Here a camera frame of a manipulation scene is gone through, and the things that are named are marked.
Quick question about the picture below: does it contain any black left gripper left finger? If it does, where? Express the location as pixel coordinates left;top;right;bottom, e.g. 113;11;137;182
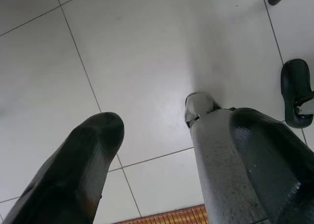
0;111;125;224

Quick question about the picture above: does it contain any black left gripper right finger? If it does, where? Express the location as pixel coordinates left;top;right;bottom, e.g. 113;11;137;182
229;107;314;224

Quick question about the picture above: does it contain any silver robot left leg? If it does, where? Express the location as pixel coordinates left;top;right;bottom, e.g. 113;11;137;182
183;91;269;224

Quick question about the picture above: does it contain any orange woven bamboo mat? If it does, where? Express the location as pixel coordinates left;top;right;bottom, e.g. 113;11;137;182
117;204;207;224

